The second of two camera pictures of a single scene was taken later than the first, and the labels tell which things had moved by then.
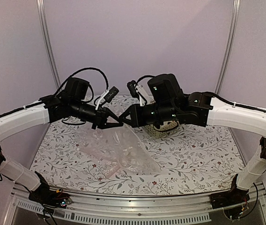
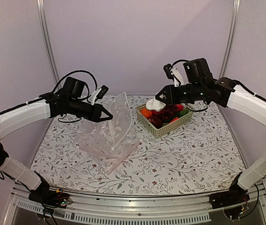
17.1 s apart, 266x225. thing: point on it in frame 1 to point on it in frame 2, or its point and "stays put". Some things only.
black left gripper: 101,122 stays put
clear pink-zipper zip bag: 102,144 stays put
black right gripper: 136,121 to 170,97
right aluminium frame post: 230,46 stays put
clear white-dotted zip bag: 124,147 to 108,134
